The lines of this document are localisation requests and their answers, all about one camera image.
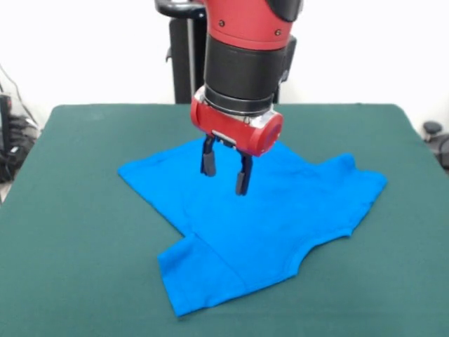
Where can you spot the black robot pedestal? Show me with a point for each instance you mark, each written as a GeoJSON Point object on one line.
{"type": "Point", "coordinates": [182, 63]}

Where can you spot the blue laundry garment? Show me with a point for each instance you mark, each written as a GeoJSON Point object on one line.
{"type": "Point", "coordinates": [263, 217]}

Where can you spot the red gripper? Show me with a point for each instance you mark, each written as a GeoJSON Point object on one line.
{"type": "Point", "coordinates": [231, 130]}

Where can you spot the black equipment pile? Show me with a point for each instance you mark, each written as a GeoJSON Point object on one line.
{"type": "Point", "coordinates": [7, 140]}

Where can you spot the dark green table cloth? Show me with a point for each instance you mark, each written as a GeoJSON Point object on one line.
{"type": "Point", "coordinates": [70, 245]}

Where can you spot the grey chair base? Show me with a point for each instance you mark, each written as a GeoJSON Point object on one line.
{"type": "Point", "coordinates": [432, 128]}

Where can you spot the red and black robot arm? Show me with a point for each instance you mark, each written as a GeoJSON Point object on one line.
{"type": "Point", "coordinates": [245, 52]}

